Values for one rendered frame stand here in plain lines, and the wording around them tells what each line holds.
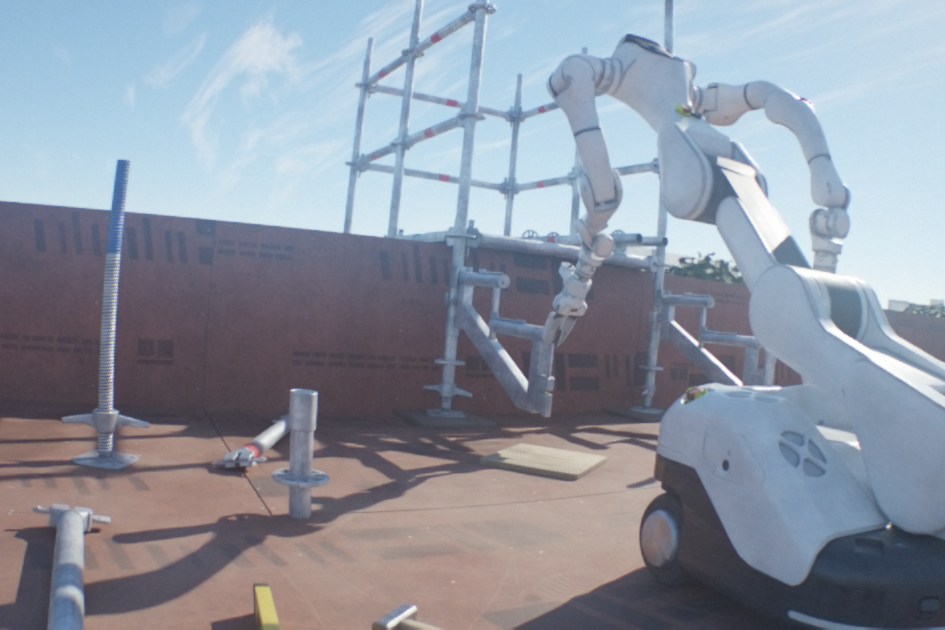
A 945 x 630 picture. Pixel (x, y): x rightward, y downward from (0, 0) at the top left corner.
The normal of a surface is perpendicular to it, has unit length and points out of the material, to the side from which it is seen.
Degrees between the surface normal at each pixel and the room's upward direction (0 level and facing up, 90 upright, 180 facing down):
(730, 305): 90
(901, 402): 86
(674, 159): 87
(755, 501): 90
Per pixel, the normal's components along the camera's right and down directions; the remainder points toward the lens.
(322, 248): 0.50, 0.06
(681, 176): -0.89, -0.11
